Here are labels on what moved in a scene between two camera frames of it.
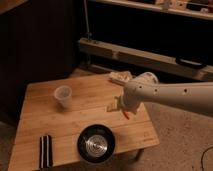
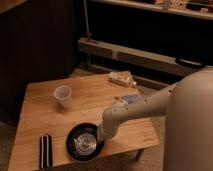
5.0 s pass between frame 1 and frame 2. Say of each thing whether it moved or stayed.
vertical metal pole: stayed
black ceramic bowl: moved
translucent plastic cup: stayed
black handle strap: stayed
